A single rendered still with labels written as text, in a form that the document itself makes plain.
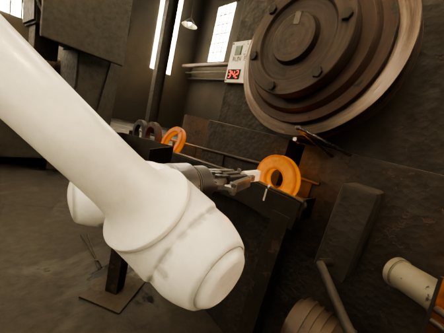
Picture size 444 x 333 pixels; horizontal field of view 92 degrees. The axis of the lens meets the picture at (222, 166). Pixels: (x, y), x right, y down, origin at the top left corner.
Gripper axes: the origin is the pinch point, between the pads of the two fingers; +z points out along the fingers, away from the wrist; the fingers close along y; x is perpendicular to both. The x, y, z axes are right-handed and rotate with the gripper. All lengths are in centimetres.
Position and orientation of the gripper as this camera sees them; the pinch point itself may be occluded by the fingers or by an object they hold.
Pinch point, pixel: (250, 176)
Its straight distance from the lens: 60.1
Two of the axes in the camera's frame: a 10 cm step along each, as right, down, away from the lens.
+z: 7.3, -0.5, 6.9
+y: 6.7, 3.0, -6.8
